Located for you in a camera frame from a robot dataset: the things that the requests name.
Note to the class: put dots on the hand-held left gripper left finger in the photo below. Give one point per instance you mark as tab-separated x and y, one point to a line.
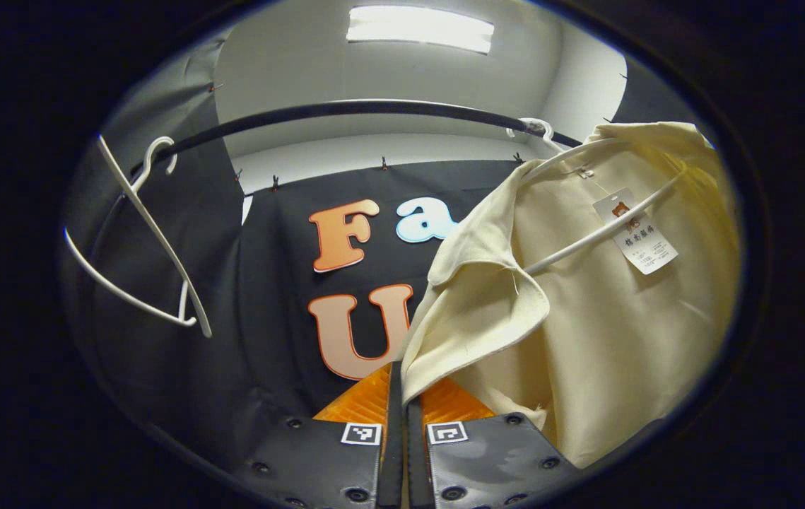
394	452

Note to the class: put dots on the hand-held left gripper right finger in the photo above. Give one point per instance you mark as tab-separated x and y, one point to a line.
416	459

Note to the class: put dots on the cream jacket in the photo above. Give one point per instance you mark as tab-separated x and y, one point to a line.
621	353

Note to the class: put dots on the white clothes hanger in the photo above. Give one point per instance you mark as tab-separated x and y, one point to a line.
538	128
153	233

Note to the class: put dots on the black backdrop cloth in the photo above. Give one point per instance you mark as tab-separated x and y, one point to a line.
268	318

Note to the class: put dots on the ceiling light panel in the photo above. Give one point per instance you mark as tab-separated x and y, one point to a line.
420	28

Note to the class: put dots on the black clothes rail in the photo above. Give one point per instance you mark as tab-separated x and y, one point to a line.
374	107

